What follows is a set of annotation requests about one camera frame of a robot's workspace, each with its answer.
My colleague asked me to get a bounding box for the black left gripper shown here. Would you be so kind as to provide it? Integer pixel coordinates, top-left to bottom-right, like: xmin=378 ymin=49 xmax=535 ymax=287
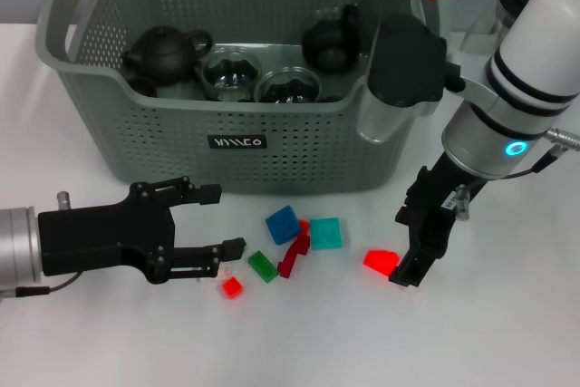
xmin=37 ymin=176 xmax=248 ymax=286

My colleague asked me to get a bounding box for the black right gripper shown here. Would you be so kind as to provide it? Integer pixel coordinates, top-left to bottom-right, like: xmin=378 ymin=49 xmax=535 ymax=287
xmin=388 ymin=153 xmax=489 ymax=289

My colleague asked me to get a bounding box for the red slope brick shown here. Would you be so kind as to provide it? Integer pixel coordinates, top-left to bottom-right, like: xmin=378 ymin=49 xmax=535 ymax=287
xmin=363 ymin=249 xmax=401 ymax=278

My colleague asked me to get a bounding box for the small red square brick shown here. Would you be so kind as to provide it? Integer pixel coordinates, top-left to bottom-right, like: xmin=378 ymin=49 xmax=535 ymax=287
xmin=220 ymin=276 xmax=246 ymax=300

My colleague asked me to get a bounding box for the cyan square brick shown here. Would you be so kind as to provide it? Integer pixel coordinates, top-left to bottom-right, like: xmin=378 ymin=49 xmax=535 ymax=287
xmin=309 ymin=217 xmax=342 ymax=251

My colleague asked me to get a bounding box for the grey perforated storage bin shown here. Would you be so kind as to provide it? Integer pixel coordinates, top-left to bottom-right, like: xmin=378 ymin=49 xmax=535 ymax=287
xmin=34 ymin=0 xmax=452 ymax=193

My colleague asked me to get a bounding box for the small black teacup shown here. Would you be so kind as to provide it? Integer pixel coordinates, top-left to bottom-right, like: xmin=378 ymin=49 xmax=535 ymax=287
xmin=125 ymin=74 xmax=159 ymax=98

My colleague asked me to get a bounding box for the clear network plug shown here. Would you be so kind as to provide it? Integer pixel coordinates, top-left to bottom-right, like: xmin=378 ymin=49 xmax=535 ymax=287
xmin=454 ymin=185 xmax=473 ymax=221

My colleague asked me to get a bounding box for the green rectangular brick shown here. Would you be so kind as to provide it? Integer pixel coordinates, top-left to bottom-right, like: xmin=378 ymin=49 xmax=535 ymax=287
xmin=247 ymin=250 xmax=278 ymax=284

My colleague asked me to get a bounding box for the blue square brick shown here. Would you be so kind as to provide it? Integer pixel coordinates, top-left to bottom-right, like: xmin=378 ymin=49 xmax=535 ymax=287
xmin=265 ymin=205 xmax=303 ymax=247

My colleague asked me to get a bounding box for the dark red curved brick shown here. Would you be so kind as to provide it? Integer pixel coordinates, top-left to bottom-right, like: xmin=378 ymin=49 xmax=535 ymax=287
xmin=277 ymin=233 xmax=312 ymax=279

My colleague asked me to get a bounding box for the black clay teapot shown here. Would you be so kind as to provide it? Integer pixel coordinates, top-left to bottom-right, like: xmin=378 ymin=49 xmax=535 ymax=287
xmin=121 ymin=26 xmax=214 ymax=87

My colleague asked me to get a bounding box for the glass pitcher black lid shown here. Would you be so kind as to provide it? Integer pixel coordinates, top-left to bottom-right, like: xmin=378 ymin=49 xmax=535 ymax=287
xmin=459 ymin=0 xmax=545 ymax=57

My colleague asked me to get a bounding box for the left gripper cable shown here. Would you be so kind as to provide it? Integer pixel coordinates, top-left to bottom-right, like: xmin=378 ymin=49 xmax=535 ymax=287
xmin=15 ymin=271 xmax=86 ymax=298

